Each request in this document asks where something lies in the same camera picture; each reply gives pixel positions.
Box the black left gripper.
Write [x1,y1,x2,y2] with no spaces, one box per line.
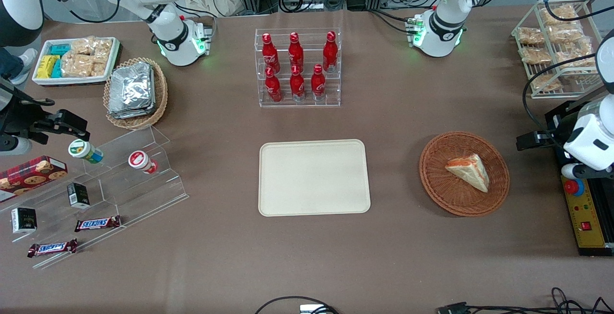
[517,127,575,155]

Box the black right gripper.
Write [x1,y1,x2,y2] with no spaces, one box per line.
[0,91,91,143]

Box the triangle sandwich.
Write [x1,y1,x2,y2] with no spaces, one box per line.
[445,153,490,194]

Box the white rectangular snack tray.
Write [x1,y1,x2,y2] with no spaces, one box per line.
[32,36,121,87]

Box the oval light wicker basket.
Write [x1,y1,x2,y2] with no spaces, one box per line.
[103,57,169,130]

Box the round brown wicker basket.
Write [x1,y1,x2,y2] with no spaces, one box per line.
[419,131,510,218]

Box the beige plastic tray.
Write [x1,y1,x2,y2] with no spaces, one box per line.
[258,139,372,217]

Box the green lid yogurt cup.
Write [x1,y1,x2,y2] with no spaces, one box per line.
[68,139,104,164]

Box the clear bag of fried snacks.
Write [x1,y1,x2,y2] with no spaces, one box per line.
[546,23,584,44]
[530,74,562,92]
[520,47,553,66]
[555,38,596,68]
[517,27,545,47]
[539,4,579,27]

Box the silver foil packet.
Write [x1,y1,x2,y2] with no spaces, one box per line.
[110,62,154,109]
[108,97,157,120]

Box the red cookie box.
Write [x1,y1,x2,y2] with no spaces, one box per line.
[0,155,68,203]

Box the yellow snack packet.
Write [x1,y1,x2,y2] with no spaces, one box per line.
[36,55,61,79]

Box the red emergency stop button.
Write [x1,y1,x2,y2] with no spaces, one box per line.
[564,178,585,198]

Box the small black box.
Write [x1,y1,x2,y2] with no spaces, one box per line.
[66,182,91,209]
[11,207,38,234]

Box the white shoe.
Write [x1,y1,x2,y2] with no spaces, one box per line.
[10,47,38,86]

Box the red lid yogurt cup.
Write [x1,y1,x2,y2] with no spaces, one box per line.
[128,150,159,175]

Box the person leg in jeans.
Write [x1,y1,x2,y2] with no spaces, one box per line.
[0,47,25,81]

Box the clear acrylic step display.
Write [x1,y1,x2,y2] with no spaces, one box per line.
[0,124,189,270]

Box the snickers chocolate bar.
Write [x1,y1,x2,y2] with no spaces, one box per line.
[74,215,122,233]
[27,238,78,258]

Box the black yellow control box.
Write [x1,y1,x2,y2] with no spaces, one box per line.
[544,99,614,257]

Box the red cola bottle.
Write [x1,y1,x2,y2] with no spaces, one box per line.
[261,33,281,74]
[322,31,339,73]
[288,32,305,72]
[264,67,283,103]
[310,64,327,102]
[289,64,306,102]

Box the clear acrylic bottle rack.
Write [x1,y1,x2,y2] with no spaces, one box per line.
[254,27,342,109]

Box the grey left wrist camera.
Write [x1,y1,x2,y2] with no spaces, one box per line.
[560,162,614,181]

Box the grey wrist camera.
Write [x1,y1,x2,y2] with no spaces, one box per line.
[0,137,33,156]
[560,162,614,181]

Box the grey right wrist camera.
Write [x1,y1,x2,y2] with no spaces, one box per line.
[0,137,33,156]

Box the white wire rack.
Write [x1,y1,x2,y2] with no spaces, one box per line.
[511,0,604,100]

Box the black cable with connector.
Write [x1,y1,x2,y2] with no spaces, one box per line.
[437,287,614,314]

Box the black looped table cable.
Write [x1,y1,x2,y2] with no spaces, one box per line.
[254,296,339,314]

